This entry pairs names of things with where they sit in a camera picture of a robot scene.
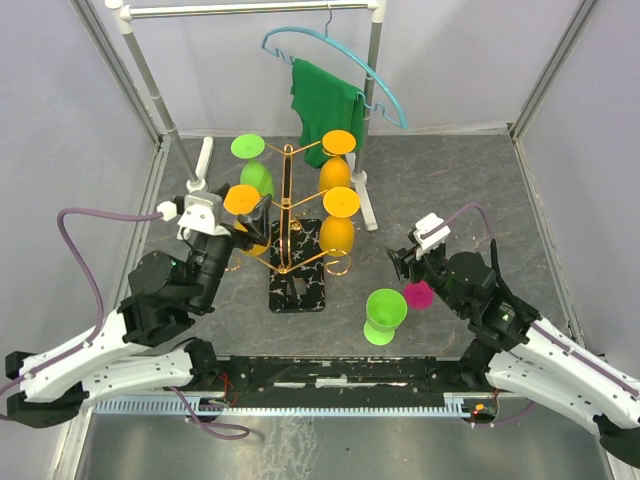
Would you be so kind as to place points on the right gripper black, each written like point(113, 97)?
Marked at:
point(402, 260)

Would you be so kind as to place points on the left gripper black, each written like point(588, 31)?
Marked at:
point(258, 221)

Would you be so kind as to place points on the orange wine glass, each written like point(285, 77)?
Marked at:
point(336, 172)
point(337, 234)
point(241, 199)

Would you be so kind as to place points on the pink wine glass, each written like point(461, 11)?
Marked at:
point(419, 295)

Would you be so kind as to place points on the lime green wine glass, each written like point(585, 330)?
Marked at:
point(249, 147)

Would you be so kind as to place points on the gold wine glass rack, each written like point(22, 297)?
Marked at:
point(296, 264)

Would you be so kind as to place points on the silver white clothes rail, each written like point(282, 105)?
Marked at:
point(377, 95)

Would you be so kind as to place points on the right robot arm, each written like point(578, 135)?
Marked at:
point(515, 348)

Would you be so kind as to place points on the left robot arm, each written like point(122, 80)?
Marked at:
point(111, 359)

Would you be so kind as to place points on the green cloth on hanger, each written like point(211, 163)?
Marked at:
point(324, 103)

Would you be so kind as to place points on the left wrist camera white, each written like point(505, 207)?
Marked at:
point(201, 213)

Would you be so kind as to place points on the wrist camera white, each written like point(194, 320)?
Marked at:
point(428, 233)
point(201, 213)

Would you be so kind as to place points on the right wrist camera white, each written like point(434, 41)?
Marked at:
point(428, 233)

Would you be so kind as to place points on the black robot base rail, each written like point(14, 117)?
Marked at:
point(340, 382)

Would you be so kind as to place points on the light blue cable duct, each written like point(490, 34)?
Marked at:
point(171, 405)

